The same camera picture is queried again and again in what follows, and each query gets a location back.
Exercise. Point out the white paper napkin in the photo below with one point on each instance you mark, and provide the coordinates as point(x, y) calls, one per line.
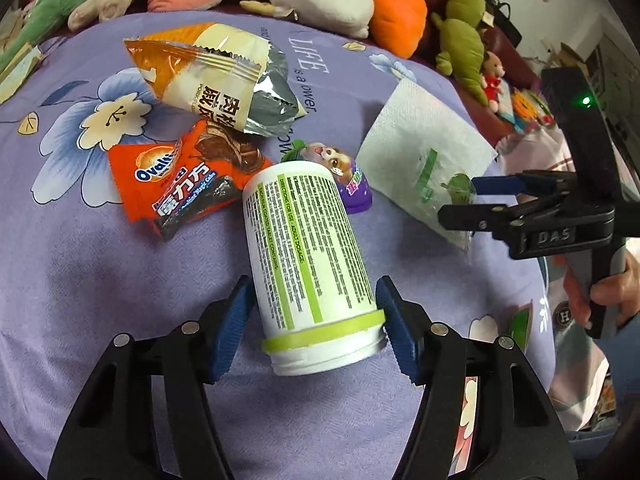
point(415, 140)

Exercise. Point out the dark red leather sofa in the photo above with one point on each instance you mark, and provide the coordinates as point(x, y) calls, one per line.
point(500, 125)

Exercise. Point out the purple floral blanket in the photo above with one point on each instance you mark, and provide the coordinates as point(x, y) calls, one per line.
point(125, 280)

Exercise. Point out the orange carrot bunny plush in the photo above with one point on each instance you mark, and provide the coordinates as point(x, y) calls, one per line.
point(400, 15)

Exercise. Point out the orange white snack bag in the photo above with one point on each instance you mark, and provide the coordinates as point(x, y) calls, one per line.
point(210, 75)

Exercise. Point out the cardboard boxes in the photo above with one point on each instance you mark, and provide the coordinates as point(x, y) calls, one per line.
point(575, 57)

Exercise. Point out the green turtle plush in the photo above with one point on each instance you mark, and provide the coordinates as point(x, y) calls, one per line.
point(462, 40)

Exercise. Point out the orange chocolate snack wrapper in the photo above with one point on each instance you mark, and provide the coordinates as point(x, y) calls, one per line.
point(170, 185)

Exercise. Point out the plaid bedsheet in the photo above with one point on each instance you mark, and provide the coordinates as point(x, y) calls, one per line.
point(565, 360)

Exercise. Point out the green dinosaur plush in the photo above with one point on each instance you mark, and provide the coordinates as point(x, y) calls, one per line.
point(55, 0)

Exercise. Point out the white bottle green label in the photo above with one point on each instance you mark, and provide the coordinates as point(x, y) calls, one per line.
point(305, 260)

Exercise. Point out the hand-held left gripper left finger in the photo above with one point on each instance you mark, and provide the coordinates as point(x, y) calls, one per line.
point(232, 325)

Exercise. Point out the colourful picture book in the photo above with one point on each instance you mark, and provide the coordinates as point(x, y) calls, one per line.
point(532, 110)

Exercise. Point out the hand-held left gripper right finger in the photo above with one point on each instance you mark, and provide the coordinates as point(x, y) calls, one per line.
point(397, 330)

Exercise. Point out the purple egg toy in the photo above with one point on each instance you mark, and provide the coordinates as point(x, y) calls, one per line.
point(345, 180)

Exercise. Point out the green printed clear wrapper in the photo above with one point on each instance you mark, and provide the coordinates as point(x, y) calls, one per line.
point(432, 180)

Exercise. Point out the small teddy bear red outfit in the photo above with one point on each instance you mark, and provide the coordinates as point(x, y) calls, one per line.
point(492, 80)

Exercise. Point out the black bag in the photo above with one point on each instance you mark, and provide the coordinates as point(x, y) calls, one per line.
point(495, 5)

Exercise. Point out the person's right hand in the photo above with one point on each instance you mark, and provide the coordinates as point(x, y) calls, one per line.
point(625, 290)

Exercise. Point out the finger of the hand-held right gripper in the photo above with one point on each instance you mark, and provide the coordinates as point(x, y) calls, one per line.
point(495, 184)
point(470, 217)

